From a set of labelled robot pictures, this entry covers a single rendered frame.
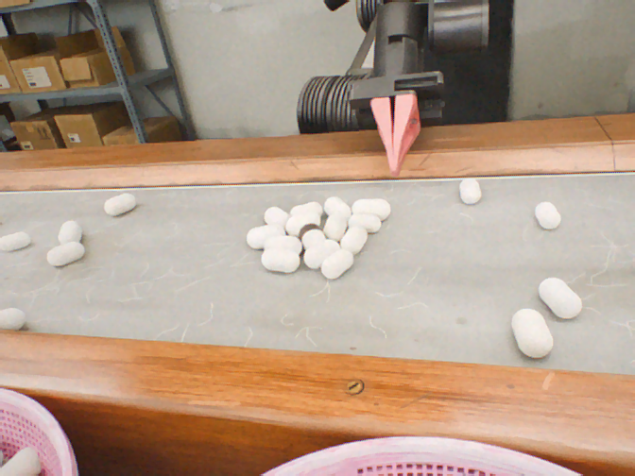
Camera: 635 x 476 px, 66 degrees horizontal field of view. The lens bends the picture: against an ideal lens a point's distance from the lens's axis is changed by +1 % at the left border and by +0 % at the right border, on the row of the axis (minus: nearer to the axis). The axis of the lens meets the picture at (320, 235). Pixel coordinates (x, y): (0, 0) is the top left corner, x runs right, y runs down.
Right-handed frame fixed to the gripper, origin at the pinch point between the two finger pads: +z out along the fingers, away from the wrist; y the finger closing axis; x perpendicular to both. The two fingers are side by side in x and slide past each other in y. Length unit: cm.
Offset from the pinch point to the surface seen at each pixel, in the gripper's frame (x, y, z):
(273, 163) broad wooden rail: 3.7, -15.7, -3.1
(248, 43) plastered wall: 145, -100, -148
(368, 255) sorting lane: -6.3, -1.1, 11.7
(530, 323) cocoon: -14.7, 10.7, 18.4
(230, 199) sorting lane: 1.4, -19.7, 2.5
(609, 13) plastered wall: 137, 66, -133
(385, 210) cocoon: -3.6, -0.3, 6.3
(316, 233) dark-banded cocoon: -7.8, -5.7, 10.1
